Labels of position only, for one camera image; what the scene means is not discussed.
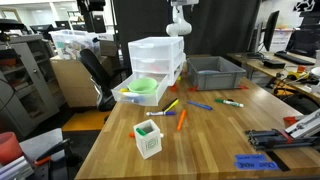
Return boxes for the orange marker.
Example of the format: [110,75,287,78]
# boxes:
[176,109,188,132]

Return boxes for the green plastic bowl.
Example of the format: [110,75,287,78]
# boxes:
[127,77,159,95]

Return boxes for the yellow marker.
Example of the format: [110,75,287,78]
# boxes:
[163,99,180,114]

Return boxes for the white marker with blue cap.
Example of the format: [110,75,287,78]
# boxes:
[145,110,177,117]

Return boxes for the all blue marker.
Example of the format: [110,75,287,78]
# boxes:
[186,100,214,111]

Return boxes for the all green marker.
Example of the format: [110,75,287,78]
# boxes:
[135,127,148,137]

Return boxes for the white marker with green cap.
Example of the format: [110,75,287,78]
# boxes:
[214,97,245,109]

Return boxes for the blue and white toy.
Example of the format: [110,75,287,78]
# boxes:
[123,92,146,103]

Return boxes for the grey plastic bin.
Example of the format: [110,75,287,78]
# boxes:
[186,55,247,91]

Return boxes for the white square cup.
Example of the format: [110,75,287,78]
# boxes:
[132,119,163,160]

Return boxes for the black office chair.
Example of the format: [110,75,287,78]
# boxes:
[79,48,129,113]

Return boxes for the orange floor mat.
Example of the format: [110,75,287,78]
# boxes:
[61,109,113,133]

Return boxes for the black curtain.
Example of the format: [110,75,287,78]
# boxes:
[113,0,263,68]

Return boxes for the light wooden cabinet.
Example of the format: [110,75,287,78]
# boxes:
[49,54,116,109]

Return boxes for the wooden side desk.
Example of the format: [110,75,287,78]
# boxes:
[228,51,320,101]

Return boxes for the hanging black equipment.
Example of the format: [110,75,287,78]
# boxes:
[76,0,108,34]

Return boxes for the clear plastic storage box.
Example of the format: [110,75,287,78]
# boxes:
[49,29,101,61]

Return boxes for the short blue tape label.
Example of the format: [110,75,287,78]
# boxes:
[234,153,268,162]

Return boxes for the flat black device box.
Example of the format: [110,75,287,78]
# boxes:
[263,59,287,70]

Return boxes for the black aluminium extrusion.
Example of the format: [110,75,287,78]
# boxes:
[244,128,320,151]

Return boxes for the long blue tape label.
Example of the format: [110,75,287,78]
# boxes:
[234,161,280,172]

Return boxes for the black and orange pliers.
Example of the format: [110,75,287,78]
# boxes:
[34,138,73,168]

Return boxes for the black computer monitor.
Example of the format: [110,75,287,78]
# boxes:
[248,9,281,57]

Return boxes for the grey stool seat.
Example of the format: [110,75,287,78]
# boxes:
[18,128,73,180]

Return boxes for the red clamp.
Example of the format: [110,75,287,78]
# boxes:
[283,115,305,127]

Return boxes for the black keyboard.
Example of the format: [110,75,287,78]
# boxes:
[273,50,316,66]

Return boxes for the grey metal cabinet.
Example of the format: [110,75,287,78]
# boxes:
[0,34,66,141]

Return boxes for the black tape strip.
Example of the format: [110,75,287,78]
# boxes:
[266,151,291,173]

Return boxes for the silver aluminium extrusion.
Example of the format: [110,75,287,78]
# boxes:
[284,108,320,138]

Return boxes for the red bucket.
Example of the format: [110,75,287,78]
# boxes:
[0,131,24,166]

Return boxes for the white plastic drawer unit frame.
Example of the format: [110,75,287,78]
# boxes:
[127,36,187,87]

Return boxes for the black camera bar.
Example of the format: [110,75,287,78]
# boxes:
[0,18,26,34]

